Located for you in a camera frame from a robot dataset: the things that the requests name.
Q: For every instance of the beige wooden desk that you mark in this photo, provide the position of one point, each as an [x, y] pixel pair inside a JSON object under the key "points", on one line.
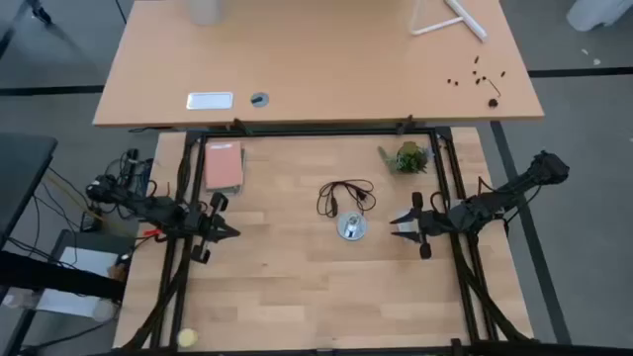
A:
{"points": [[321, 59]]}

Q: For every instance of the black power adapter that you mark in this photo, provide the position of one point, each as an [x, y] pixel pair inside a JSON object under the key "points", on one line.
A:
{"points": [[90, 221]]}

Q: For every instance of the black chair base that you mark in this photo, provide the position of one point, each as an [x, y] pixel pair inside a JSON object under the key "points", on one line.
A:
{"points": [[39, 12]]}

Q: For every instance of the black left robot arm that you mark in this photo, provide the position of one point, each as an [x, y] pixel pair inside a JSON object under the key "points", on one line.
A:
{"points": [[153, 207]]}

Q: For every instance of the black table leg bar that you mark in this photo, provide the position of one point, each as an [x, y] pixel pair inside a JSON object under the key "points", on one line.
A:
{"points": [[49, 274]]}

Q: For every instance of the pink notebook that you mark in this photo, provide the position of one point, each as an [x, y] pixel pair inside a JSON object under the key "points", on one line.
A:
{"points": [[223, 165]]}

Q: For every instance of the white plastic object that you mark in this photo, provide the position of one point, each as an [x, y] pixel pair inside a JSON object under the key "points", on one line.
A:
{"points": [[593, 14]]}

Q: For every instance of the clear plastic bottle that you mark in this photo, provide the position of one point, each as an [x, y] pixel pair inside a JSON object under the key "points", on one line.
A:
{"points": [[15, 298], [105, 310]]}

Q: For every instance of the silver rectangular plate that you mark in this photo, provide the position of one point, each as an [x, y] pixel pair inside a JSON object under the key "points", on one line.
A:
{"points": [[209, 101]]}

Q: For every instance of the potted green succulent plant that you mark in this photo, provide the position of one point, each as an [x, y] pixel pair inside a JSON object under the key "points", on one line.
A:
{"points": [[410, 160]]}

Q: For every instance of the black hex key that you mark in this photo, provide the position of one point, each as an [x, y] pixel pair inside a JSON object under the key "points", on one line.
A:
{"points": [[494, 88]]}

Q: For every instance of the black aluminium table frame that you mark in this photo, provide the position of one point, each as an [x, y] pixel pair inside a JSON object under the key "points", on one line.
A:
{"points": [[316, 132]]}

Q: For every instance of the white cylinder container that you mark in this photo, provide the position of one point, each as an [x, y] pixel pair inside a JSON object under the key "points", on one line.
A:
{"points": [[205, 12]]}

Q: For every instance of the black clamp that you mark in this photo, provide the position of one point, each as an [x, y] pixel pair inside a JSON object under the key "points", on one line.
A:
{"points": [[405, 124], [241, 126]]}

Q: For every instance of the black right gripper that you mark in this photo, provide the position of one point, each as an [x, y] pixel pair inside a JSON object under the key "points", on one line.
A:
{"points": [[432, 222]]}

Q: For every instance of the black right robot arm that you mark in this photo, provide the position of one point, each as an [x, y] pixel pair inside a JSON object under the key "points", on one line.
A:
{"points": [[494, 200]]}

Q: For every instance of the white sheet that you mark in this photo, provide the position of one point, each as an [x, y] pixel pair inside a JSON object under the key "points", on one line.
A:
{"points": [[86, 258]]}

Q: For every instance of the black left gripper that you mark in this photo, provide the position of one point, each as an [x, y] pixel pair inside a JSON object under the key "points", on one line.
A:
{"points": [[207, 227]]}

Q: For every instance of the black side table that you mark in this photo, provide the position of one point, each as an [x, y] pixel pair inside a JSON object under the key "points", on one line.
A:
{"points": [[22, 163]]}

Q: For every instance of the grey floor box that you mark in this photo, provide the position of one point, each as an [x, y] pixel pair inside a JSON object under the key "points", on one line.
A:
{"points": [[99, 240]]}

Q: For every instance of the white stand with beige disc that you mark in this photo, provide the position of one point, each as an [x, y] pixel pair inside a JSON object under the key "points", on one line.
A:
{"points": [[469, 21]]}

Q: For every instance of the chrome table lamp base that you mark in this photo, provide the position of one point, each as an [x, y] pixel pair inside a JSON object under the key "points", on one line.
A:
{"points": [[346, 232]]}

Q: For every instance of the yellow round object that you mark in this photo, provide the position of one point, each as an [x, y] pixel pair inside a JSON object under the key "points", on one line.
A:
{"points": [[188, 337]]}

